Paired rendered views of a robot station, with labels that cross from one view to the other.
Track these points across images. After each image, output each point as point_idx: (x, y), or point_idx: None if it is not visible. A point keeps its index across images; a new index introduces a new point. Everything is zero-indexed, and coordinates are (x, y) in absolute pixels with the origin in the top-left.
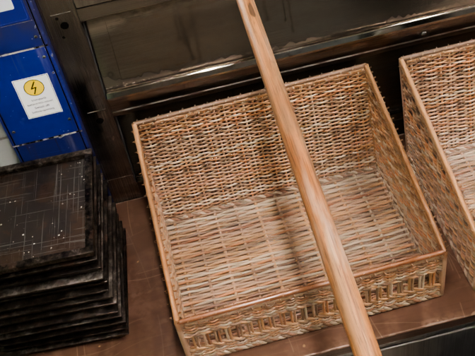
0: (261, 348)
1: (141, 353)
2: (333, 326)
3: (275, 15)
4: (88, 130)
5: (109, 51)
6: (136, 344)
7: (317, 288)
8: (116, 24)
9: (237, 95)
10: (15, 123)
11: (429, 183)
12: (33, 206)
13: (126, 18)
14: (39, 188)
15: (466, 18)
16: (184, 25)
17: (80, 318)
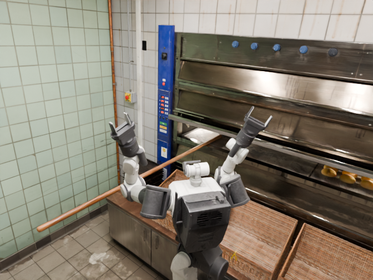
0: (155, 223)
1: (140, 208)
2: (169, 230)
3: (210, 164)
4: (170, 166)
5: (179, 152)
6: (141, 206)
7: (167, 215)
8: (183, 148)
9: None
10: (159, 155)
11: None
12: (145, 167)
13: (185, 148)
14: (150, 166)
15: (253, 195)
16: (193, 155)
17: None
